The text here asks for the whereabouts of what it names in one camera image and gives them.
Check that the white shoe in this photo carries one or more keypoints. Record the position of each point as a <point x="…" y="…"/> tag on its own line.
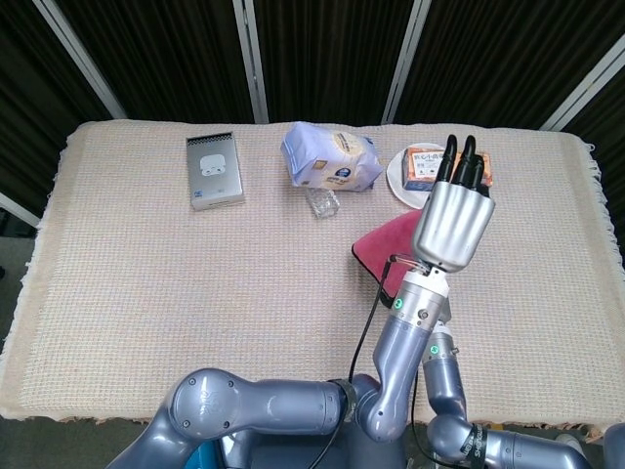
<point x="569" y="438"/>

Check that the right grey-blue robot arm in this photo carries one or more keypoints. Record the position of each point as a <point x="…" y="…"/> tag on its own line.
<point x="444" y="376"/>

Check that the blue orange cookie box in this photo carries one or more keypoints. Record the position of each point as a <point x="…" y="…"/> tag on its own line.
<point x="422" y="166"/>

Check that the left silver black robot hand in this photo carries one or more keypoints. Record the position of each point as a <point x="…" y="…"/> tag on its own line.
<point x="451" y="225"/>

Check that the lavender snack bag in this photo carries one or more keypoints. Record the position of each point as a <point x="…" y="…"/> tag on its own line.
<point x="332" y="161"/>

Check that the beige woven tablecloth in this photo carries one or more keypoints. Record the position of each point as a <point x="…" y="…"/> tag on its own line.
<point x="195" y="293"/>

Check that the white plate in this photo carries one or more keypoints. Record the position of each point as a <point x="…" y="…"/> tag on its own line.
<point x="395" y="181"/>

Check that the pink and black cloth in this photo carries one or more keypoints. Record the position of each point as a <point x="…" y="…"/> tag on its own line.
<point x="386" y="239"/>

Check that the white screen frame post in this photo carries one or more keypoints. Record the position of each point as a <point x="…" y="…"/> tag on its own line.
<point x="17" y="207"/>
<point x="405" y="63"/>
<point x="78" y="49"/>
<point x="251" y="63"/>
<point x="581" y="88"/>

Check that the bright blue base part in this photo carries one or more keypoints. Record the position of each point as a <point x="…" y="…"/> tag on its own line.
<point x="205" y="459"/>

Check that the dark blue robot torso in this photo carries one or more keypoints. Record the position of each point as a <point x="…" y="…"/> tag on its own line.
<point x="273" y="452"/>

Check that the silver earbuds box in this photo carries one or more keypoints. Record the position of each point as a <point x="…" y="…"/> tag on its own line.
<point x="215" y="181"/>

